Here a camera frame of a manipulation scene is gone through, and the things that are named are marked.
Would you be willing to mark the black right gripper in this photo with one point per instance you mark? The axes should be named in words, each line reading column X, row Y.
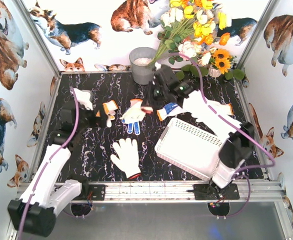
column 151, row 93

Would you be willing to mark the sunflower pot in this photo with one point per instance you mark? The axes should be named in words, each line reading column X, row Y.
column 223, row 64

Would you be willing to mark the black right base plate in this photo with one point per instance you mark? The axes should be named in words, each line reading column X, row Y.
column 213, row 192

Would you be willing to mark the cream glove red cuff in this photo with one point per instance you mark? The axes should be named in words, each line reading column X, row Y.
column 127, row 157

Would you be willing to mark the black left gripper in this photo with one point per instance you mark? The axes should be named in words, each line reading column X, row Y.
column 94, row 117

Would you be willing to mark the grey metal bucket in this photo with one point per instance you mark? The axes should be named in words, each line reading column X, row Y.
column 141, row 64

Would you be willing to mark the white glove orange cuff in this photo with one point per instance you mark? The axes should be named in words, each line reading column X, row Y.
column 205, row 113

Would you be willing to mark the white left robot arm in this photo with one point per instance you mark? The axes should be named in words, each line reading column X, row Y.
column 36, row 210

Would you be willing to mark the blue dotted glove orange cuff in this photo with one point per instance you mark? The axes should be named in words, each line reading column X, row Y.
column 169, row 110

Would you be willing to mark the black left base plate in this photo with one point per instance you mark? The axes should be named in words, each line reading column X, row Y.
column 96, row 192

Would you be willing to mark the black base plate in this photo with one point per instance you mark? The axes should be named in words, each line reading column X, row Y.
column 213, row 192
column 96, row 192

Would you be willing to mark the artificial flower bouquet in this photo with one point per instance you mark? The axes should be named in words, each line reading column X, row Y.
column 189, row 30

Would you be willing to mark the orange dotted white glove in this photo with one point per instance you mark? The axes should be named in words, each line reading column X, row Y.
column 107, row 112

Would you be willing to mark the blue dotted glove peace sign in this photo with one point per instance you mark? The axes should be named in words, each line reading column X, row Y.
column 133, row 116

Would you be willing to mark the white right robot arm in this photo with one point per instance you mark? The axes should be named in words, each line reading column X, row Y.
column 237, row 138

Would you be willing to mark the aluminium front rail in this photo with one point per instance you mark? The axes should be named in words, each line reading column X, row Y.
column 254, row 190

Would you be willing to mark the white perforated storage basket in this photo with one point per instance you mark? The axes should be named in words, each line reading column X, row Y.
column 193, row 150

